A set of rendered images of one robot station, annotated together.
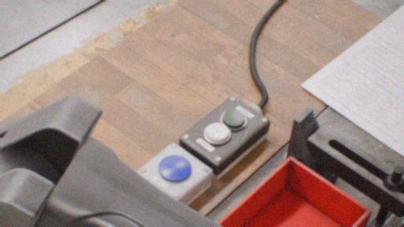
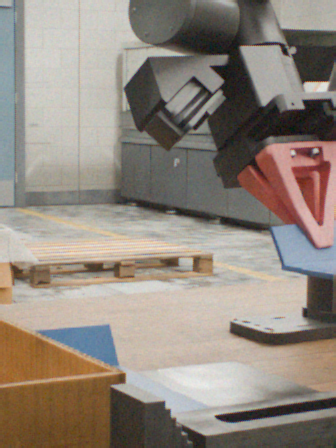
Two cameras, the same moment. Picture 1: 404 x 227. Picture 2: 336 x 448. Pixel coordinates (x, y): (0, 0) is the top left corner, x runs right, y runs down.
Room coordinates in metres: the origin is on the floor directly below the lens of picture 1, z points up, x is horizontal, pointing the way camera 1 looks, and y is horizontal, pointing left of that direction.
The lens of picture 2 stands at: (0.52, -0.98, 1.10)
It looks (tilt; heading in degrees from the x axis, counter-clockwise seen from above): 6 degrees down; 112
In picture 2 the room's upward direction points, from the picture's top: 1 degrees clockwise
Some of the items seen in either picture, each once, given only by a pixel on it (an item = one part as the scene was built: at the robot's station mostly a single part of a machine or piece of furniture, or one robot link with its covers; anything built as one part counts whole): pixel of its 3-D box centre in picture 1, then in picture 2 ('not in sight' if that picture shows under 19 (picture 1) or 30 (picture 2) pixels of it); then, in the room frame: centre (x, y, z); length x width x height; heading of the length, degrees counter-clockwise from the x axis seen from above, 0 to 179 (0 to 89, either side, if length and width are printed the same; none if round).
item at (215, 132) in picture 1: (217, 135); not in sight; (0.68, -0.03, 0.93); 0.03 x 0.03 x 0.02
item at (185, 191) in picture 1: (173, 184); not in sight; (0.62, 0.02, 0.90); 0.07 x 0.07 x 0.06; 51
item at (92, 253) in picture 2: not in sight; (93, 259); (-2.63, 5.74, 0.07); 1.20 x 1.00 x 0.14; 50
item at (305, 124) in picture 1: (316, 150); not in sight; (0.65, -0.15, 0.95); 0.06 x 0.03 x 0.09; 51
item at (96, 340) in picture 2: not in sight; (111, 372); (0.23, -0.34, 0.93); 0.15 x 0.07 x 0.03; 140
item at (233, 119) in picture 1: (233, 122); not in sight; (0.70, -0.05, 0.93); 0.03 x 0.03 x 0.02
